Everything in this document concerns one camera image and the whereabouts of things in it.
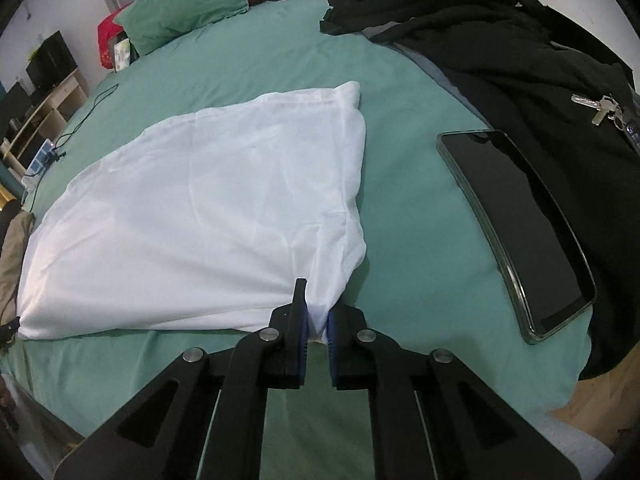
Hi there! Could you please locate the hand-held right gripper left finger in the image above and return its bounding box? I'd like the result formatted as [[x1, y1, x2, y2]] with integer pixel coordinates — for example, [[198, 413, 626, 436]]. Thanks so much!
[[52, 278, 308, 480]]

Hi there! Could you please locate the white and blue power strip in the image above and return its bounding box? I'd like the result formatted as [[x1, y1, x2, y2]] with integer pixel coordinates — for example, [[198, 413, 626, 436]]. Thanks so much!
[[22, 139, 56, 186]]

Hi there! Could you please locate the black jacket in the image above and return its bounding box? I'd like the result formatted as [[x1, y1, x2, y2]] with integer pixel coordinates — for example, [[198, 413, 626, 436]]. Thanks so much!
[[320, 0, 640, 381]]

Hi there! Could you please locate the black cable with strap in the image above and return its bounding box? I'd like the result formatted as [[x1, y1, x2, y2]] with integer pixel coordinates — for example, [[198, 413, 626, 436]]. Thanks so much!
[[22, 82, 118, 211]]

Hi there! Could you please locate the grey cloth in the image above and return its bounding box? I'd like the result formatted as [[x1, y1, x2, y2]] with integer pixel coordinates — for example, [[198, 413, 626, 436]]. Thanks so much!
[[395, 42, 493, 126]]

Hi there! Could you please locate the silver key bunch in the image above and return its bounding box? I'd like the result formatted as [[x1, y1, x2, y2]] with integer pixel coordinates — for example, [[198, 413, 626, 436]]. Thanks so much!
[[571, 94, 640, 151]]

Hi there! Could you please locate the beige garment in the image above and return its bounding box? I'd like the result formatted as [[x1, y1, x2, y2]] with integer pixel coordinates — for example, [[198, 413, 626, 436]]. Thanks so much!
[[0, 211, 36, 328]]

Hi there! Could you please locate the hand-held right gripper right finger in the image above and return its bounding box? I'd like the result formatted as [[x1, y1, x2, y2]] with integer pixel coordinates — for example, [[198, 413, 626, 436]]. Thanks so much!
[[327, 302, 583, 480]]

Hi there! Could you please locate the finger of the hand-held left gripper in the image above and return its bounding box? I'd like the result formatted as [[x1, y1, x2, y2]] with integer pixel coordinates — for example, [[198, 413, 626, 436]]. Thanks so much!
[[0, 316, 22, 347]]

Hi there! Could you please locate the green pillow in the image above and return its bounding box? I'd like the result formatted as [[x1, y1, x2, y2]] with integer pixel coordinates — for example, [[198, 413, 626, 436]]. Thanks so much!
[[114, 0, 250, 56]]

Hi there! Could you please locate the white cloth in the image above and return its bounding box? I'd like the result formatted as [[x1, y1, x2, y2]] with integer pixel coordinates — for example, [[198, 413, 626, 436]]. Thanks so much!
[[547, 417, 616, 471]]

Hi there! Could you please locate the light wooden desk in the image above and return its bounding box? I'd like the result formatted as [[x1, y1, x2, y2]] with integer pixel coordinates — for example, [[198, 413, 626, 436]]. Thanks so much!
[[0, 67, 90, 176]]

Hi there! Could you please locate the black smartphone in clear case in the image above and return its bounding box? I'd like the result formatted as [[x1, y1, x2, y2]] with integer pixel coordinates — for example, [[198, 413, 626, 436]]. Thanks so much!
[[436, 129, 598, 345]]

